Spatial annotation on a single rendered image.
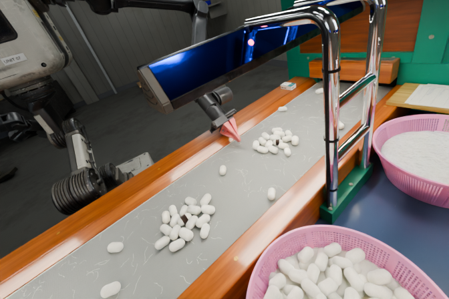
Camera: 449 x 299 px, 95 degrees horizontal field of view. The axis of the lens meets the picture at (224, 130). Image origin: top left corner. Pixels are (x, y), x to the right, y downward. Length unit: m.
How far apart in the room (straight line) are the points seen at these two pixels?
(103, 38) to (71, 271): 5.74
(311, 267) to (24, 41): 0.97
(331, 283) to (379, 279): 0.07
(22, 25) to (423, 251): 1.16
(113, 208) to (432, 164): 0.80
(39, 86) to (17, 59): 0.13
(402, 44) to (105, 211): 1.05
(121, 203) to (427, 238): 0.71
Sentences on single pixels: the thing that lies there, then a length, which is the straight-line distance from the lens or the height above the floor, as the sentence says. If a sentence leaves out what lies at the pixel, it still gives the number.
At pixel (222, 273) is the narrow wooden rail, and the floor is 0.76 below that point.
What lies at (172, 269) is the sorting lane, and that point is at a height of 0.74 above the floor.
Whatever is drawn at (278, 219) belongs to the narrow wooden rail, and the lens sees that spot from 0.47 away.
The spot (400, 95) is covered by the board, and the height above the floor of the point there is 0.78.
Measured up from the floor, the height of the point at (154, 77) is 1.09.
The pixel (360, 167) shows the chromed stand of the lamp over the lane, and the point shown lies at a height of 0.72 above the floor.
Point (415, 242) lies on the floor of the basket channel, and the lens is 0.59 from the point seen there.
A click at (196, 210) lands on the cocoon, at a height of 0.76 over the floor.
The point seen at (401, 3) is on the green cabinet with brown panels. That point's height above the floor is 1.02.
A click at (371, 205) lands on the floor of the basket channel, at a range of 0.62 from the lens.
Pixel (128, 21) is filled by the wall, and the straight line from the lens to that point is 6.16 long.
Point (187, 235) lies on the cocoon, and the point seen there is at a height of 0.76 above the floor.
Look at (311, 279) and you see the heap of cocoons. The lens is 0.44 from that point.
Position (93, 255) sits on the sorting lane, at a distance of 0.66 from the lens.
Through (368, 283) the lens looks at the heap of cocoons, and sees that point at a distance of 0.45.
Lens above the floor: 1.15
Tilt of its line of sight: 30 degrees down
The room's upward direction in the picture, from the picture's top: 18 degrees counter-clockwise
